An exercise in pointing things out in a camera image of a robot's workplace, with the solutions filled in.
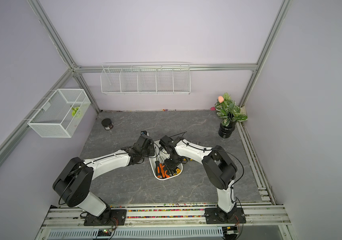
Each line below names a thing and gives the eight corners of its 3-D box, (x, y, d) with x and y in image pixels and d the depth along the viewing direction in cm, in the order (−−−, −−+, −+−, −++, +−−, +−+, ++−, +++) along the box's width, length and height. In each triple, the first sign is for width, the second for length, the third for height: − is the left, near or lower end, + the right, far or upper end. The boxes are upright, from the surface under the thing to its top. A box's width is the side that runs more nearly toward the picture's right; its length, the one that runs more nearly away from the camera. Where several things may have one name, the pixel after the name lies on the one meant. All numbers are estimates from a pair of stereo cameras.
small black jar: (102, 130, 112) (99, 126, 108) (105, 122, 117) (103, 118, 113) (112, 130, 112) (109, 126, 108) (114, 122, 117) (112, 118, 113)
